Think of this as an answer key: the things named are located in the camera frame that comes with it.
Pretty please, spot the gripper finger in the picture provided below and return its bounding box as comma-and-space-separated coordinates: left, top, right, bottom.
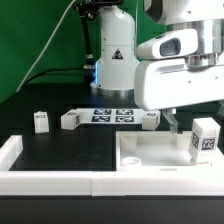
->
162, 108, 183, 134

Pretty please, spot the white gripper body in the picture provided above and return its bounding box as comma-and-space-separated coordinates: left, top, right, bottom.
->
134, 59, 224, 111

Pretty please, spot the white square tabletop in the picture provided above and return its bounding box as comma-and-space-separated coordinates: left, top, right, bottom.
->
116, 131, 224, 173

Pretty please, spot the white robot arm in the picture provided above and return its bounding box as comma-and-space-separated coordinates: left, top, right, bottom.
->
91, 0, 224, 132

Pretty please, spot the white base tag plate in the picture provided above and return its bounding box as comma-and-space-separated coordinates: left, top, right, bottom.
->
78, 108, 146, 124

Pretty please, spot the white U-shaped obstacle fence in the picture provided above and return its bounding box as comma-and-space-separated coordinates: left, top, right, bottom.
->
0, 136, 224, 196

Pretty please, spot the black cable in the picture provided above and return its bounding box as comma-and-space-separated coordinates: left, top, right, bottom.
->
24, 67, 86, 86

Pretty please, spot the white cable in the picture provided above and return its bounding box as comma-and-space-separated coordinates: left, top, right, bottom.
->
15, 0, 78, 93

